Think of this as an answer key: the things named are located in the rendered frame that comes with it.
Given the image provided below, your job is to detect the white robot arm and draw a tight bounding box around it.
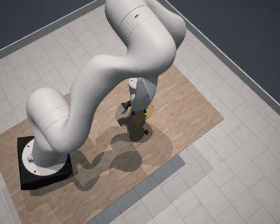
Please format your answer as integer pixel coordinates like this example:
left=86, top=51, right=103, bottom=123
left=22, top=0, right=186, bottom=176

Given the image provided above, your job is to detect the tan flat mat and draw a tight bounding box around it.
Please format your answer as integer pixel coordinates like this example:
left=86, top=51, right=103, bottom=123
left=127, top=104, right=156, bottom=125

